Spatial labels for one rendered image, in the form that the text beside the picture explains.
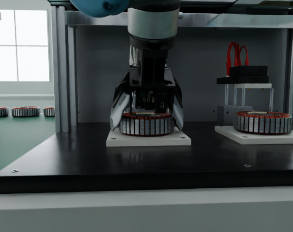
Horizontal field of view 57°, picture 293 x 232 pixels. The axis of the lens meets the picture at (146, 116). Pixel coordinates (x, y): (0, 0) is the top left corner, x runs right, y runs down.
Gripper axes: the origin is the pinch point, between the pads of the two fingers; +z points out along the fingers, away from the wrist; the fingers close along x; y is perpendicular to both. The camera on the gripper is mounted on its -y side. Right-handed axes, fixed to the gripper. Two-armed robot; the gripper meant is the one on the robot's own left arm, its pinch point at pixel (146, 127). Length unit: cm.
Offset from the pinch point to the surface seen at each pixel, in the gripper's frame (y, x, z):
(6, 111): -51, -54, 32
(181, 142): 7.5, 5.7, -2.6
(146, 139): 7.0, -0.5, -2.9
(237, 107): -11.6, 23.9, 3.2
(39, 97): -248, -112, 151
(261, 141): 7.6, 20.3, -2.6
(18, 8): -652, -264, 151
